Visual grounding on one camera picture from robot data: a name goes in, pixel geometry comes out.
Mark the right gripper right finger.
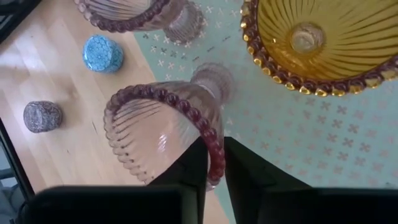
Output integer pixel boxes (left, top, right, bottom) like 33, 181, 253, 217
224, 136, 398, 224

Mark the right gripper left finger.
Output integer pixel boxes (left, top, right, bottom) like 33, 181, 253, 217
24, 138, 208, 224

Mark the pink ribbed glass candle holder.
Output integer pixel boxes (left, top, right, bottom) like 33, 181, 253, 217
103, 62, 234, 191
73, 0, 206, 44

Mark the amber ribbed glass candle holder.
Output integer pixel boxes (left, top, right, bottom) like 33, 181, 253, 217
239, 0, 398, 97

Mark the light blue patterned candle tin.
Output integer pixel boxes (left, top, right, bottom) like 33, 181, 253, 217
82, 34, 124, 75

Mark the purple patterned candle tin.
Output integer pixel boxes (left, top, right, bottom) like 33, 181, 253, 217
23, 100, 63, 134

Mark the green perforated metal shelf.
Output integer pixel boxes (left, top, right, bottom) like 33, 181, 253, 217
133, 0, 398, 224

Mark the black aluminium table frame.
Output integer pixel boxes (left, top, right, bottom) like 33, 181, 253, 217
0, 0, 41, 200

